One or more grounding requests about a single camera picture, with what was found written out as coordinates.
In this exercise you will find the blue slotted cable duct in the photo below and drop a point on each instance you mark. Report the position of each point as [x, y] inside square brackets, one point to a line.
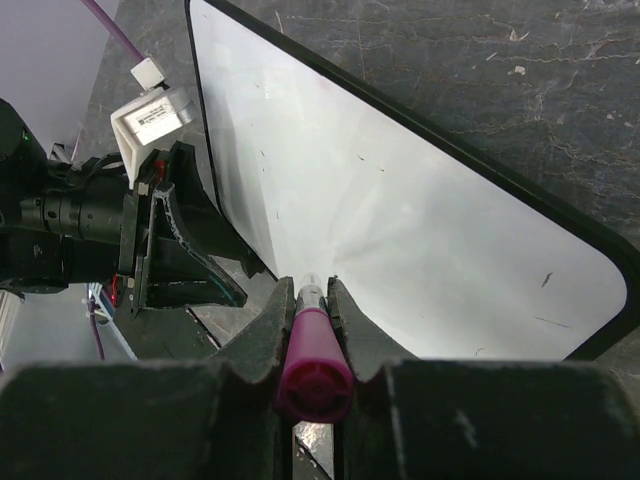
[104, 309]

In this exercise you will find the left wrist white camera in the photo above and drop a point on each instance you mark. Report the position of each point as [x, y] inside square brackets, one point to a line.
[142, 122]

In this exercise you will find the white whiteboard black frame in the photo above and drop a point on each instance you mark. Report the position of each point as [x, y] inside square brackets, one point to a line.
[451, 254]

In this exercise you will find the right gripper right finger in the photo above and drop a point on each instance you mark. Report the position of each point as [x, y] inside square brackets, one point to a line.
[475, 419]

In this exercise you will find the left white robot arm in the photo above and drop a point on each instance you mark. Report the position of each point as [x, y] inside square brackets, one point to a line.
[60, 225]

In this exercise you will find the magenta whiteboard marker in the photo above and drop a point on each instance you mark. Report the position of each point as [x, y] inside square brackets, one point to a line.
[316, 384]

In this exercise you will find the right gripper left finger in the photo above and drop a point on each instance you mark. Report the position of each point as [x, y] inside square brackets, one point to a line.
[161, 419]

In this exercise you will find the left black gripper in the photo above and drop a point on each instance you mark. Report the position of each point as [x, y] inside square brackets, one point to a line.
[173, 239]

